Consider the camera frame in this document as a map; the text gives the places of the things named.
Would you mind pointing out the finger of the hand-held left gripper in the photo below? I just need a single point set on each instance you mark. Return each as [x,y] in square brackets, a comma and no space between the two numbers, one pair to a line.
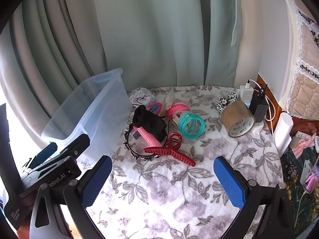
[77,145]
[47,149]

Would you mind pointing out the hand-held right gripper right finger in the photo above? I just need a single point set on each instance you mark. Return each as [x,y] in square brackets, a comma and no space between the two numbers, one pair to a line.
[229,181]

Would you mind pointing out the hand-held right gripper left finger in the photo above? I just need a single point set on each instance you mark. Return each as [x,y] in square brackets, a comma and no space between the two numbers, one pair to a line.
[96,184]

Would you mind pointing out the clear plastic container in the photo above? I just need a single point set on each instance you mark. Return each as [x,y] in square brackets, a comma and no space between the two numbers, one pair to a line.
[94,109]

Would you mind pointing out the teal filament coil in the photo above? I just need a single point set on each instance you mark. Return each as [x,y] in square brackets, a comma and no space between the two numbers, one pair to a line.
[197,132]

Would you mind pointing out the red hair claw clip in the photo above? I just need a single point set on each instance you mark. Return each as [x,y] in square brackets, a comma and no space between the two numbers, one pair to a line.
[174,151]

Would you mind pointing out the pink filament coil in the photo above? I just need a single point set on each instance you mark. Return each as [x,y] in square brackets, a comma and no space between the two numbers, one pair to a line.
[174,109]

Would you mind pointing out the black studded headband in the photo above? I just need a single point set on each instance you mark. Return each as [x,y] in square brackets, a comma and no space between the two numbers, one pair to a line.
[135,154]

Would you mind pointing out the white floral blanket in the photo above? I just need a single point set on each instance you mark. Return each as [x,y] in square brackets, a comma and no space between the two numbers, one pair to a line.
[174,191]

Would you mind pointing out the white power strip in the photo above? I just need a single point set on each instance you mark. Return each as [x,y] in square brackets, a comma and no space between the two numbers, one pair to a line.
[256,129]

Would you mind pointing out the brown packing tape roll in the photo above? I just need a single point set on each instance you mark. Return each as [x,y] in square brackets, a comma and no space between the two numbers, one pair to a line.
[234,114]

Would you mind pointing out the dark floral rug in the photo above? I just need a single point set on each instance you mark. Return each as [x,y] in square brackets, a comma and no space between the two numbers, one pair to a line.
[295,159]

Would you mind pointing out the pink hair roller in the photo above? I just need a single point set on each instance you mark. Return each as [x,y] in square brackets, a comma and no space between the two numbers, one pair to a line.
[149,138]

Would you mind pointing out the large white paper roll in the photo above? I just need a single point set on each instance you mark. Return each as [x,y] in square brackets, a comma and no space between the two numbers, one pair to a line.
[282,134]

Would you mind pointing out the black cloth pouch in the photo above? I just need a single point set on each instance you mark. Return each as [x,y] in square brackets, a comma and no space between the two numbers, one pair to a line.
[149,124]

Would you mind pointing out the leopard print scrunchie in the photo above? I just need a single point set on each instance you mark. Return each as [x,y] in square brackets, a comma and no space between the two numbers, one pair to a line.
[224,104]

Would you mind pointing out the black charger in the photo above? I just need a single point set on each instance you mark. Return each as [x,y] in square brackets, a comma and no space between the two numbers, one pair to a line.
[259,109]

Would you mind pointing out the crumpled grey paper flower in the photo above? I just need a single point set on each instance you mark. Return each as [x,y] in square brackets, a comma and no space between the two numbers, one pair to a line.
[142,97]

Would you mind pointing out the white smartphone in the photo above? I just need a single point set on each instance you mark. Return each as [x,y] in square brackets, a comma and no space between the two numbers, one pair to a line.
[311,179]

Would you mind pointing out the pink wavy cloth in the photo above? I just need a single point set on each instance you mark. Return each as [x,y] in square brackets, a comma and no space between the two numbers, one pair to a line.
[305,145]

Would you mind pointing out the white tube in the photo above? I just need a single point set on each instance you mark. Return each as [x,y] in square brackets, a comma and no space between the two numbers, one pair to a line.
[302,135]

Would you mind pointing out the white charger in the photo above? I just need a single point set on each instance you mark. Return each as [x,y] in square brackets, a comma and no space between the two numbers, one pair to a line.
[245,94]

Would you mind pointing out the bag of cotton swabs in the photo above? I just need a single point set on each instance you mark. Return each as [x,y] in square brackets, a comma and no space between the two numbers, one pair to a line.
[169,99]

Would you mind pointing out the beige quilted bed cover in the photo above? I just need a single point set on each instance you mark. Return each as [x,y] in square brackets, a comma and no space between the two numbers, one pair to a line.
[306,79]

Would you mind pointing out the grey-green curtain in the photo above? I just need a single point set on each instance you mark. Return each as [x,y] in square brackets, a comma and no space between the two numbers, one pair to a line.
[149,29]

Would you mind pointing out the wooden bed frame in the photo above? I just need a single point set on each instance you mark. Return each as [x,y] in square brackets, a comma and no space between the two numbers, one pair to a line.
[304,125]

